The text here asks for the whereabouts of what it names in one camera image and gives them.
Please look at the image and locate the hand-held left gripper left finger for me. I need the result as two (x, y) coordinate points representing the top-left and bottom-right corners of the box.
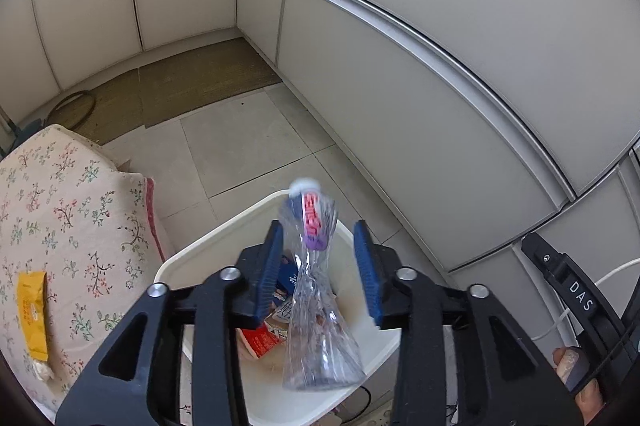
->
(55, 220), (285, 426)

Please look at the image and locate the brown floor mat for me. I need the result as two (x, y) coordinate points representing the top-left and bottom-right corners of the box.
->
(47, 38), (284, 146)

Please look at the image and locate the white plastic bin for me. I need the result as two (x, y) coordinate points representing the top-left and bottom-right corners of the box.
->
(153, 190), (404, 425)

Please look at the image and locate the black hose loop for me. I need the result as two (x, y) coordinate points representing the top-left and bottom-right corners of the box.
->
(48, 90), (97, 129)

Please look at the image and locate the white cable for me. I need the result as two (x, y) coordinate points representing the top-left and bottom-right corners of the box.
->
(529, 257), (640, 342)

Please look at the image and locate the pink cloth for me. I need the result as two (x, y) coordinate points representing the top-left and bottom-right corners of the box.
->
(143, 177), (173, 263)

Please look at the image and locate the crushed clear plastic bottle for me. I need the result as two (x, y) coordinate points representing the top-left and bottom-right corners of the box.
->
(279, 177), (367, 393)

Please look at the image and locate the dark blue torn card box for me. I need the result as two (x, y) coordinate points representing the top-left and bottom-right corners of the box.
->
(280, 253), (302, 298)

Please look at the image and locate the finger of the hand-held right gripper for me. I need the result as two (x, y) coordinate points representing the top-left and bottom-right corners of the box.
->
(520, 233), (640, 349)

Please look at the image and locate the red and white packet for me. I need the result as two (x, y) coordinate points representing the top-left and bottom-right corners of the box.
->
(238, 324), (288, 360)

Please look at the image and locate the person's right hand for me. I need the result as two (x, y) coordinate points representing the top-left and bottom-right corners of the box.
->
(552, 347), (607, 413)

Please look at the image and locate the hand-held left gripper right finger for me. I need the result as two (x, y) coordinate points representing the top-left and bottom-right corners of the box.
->
(352, 220), (585, 426)

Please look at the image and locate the yellow snack packet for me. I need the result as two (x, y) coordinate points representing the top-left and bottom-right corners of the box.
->
(17, 270), (50, 363)

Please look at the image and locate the floral tablecloth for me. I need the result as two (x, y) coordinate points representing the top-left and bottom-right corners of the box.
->
(0, 124), (175, 413)

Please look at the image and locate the small crumpled white tissue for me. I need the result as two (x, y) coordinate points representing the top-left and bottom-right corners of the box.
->
(31, 357), (55, 383)

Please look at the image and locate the black cable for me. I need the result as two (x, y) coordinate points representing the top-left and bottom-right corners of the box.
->
(342, 385), (373, 424)

